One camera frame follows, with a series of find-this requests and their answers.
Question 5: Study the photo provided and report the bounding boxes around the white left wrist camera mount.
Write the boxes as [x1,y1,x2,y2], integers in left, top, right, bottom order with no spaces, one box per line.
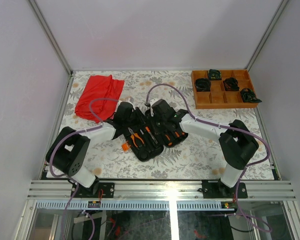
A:
[122,96,134,104]

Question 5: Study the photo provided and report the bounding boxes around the red folded cloth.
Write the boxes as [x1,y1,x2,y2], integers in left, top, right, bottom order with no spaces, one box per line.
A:
[74,75,125,123]

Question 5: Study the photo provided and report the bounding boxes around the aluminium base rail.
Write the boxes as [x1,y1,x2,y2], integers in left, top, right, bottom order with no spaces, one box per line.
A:
[26,180,296,211]

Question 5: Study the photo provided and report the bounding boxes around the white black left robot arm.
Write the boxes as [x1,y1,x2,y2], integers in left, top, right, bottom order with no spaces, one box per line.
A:
[45,101,137,198]

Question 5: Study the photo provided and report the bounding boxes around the black strap bundle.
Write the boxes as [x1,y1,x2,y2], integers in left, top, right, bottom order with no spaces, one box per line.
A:
[239,88,262,105]
[194,77,212,93]
[206,69,222,81]
[222,77,239,92]

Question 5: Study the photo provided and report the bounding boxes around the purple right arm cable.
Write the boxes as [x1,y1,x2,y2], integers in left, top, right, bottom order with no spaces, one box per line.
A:
[145,83,271,173]

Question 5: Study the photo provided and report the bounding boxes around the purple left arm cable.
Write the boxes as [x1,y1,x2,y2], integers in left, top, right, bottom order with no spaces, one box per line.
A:
[47,98,123,180]

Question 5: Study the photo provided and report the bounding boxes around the small orange precision screwdriver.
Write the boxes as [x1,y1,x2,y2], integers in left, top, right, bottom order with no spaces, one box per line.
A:
[145,126,158,144]

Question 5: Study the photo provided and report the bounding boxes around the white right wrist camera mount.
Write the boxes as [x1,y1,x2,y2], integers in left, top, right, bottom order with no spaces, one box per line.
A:
[145,98,158,117]

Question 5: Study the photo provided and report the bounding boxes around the large black handled screwdriver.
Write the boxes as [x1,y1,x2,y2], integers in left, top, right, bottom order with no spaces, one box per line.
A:
[165,134,173,146]

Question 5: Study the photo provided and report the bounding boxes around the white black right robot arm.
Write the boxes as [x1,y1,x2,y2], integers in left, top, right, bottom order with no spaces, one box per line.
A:
[149,99,259,198]

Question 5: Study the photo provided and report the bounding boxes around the orange compartment tray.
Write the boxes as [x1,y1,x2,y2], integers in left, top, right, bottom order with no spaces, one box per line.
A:
[191,69,258,109]

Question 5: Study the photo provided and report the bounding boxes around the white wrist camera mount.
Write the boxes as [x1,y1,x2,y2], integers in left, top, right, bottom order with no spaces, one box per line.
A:
[122,96,134,104]
[145,98,158,117]

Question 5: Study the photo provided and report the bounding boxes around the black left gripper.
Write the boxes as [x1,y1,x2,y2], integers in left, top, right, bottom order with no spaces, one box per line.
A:
[124,107,150,131]

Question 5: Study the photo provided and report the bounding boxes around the black plastic tool case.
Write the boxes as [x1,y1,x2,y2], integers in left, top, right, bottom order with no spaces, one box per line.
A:
[122,109,188,162]

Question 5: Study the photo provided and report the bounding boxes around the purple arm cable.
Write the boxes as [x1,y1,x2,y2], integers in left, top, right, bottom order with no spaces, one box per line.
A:
[47,98,123,180]
[145,83,271,173]

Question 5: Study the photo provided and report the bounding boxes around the orange black pliers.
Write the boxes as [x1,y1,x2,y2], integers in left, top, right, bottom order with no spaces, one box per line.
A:
[128,127,145,149]

